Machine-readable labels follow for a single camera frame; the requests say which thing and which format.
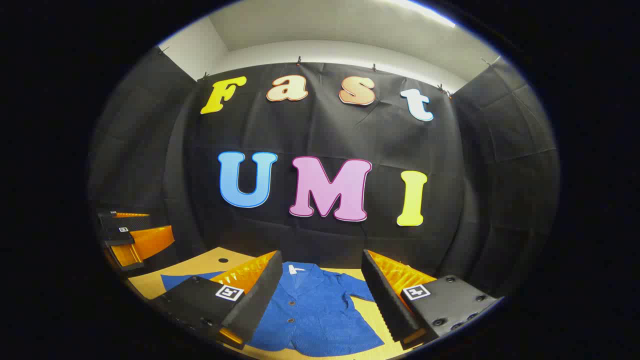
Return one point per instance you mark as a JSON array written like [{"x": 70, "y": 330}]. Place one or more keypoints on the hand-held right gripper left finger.
[{"x": 257, "y": 295}]

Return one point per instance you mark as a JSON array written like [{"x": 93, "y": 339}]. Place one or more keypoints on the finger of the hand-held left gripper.
[
  {"x": 115, "y": 222},
  {"x": 150, "y": 240}
]

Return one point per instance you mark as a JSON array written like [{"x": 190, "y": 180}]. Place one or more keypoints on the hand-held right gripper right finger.
[{"x": 385, "y": 295}]

